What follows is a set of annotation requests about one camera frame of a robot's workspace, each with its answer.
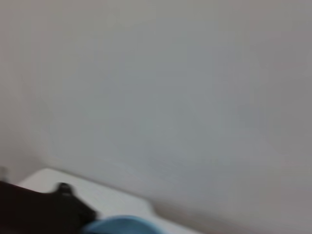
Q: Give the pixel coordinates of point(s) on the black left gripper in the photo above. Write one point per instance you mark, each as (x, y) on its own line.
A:
(36, 212)

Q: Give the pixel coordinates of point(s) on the blue bowl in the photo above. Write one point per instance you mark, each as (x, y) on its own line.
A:
(126, 226)

